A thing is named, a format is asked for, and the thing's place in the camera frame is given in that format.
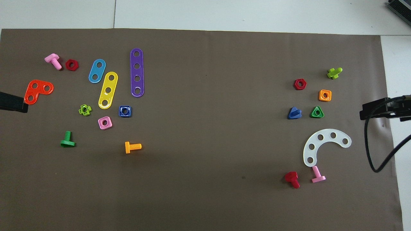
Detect pink square toy nut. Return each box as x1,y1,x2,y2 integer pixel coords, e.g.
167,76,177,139
98,116,113,130

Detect dark grey ribbed device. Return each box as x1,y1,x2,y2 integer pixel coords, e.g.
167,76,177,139
387,0,411,18

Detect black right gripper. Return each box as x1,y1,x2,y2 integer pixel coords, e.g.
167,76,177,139
360,95,411,122

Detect yellow three-hole strip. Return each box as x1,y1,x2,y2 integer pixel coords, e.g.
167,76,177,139
98,71,118,110

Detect purple four-hole strip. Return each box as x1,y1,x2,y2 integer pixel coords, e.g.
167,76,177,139
130,48,145,98

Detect lime green cross-head bolt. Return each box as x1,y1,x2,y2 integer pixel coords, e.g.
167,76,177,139
327,67,343,80

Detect blue triangle-head toy bolt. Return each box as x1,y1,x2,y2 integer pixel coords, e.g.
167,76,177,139
287,107,302,120

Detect green toy bolt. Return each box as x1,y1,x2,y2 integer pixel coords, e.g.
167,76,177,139
60,131,76,148

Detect brown table mat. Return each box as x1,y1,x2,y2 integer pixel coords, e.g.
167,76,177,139
0,28,404,231

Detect orange toy bolt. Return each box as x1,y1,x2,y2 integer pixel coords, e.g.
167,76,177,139
125,141,142,154

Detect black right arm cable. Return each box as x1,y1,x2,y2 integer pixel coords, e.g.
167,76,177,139
364,95,411,173

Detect red toy bolt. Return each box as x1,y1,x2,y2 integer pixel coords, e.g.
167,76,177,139
284,171,301,189

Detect blue two-hole strip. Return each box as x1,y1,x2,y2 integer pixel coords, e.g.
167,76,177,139
88,59,107,84

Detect pink toy bolt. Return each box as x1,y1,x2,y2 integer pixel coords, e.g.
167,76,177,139
44,53,63,71
311,166,326,183

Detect white curved five-hole plate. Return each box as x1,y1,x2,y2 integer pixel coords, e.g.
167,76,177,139
303,129,352,167

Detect orange three-hole corner plate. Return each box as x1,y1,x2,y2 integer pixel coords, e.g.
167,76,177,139
24,80,54,105

